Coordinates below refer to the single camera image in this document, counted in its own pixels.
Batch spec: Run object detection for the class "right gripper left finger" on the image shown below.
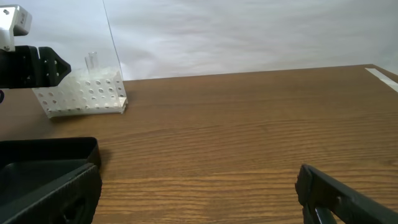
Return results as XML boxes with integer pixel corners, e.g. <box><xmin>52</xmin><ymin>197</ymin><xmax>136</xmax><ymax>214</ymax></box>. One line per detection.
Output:
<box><xmin>0</xmin><ymin>162</ymin><xmax>103</xmax><ymax>224</ymax></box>

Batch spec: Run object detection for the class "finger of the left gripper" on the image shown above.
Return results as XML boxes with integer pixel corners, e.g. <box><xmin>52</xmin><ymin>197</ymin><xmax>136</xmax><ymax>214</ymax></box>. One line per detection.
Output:
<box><xmin>39</xmin><ymin>46</ymin><xmax>72</xmax><ymax>88</ymax></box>

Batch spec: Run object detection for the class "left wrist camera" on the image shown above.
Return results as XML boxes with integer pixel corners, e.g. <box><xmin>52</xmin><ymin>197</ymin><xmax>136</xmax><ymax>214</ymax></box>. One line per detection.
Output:
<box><xmin>0</xmin><ymin>4</ymin><xmax>33</xmax><ymax>52</ymax></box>

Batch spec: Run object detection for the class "black tray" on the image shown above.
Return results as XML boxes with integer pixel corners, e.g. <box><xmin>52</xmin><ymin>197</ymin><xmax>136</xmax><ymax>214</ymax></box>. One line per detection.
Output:
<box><xmin>0</xmin><ymin>136</ymin><xmax>102</xmax><ymax>208</ymax></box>

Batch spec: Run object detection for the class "white test tube rack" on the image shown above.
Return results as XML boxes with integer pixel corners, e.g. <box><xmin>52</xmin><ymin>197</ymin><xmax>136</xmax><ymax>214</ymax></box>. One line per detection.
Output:
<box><xmin>32</xmin><ymin>67</ymin><xmax>129</xmax><ymax>119</ymax></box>

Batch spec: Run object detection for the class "clear test tube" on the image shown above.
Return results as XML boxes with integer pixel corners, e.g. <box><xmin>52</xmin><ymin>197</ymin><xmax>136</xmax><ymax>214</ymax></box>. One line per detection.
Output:
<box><xmin>84</xmin><ymin>51</ymin><xmax>100</xmax><ymax>75</ymax></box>

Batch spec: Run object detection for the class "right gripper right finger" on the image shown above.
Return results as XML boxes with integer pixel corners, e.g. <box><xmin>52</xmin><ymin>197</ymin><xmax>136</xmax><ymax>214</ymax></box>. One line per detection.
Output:
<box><xmin>294</xmin><ymin>164</ymin><xmax>398</xmax><ymax>224</ymax></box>

